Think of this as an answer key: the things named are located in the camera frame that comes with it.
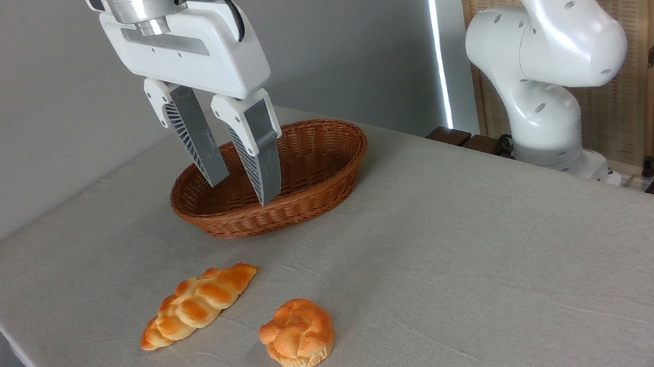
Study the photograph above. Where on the white gripper body block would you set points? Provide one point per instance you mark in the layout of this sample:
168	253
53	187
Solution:
197	58

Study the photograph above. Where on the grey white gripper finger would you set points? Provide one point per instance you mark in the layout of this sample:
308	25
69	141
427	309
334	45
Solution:
261	154
194	133

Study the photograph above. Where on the long braided bread loaf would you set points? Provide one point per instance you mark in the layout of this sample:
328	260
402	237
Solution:
197	304

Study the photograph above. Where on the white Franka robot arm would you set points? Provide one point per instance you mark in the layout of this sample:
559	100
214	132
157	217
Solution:
550	36

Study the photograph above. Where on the brown woven wicker basket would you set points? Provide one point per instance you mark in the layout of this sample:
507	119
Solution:
304	204

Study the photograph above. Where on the round knotted bread roll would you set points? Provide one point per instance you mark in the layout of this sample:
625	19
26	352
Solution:
299	336

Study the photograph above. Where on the dark wooden block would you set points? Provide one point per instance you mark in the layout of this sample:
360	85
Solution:
483	145
448	136

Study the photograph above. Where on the grey linen tablecloth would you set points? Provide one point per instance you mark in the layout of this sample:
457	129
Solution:
486	283

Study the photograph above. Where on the white vertical window frame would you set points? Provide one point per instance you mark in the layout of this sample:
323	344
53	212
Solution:
448	21

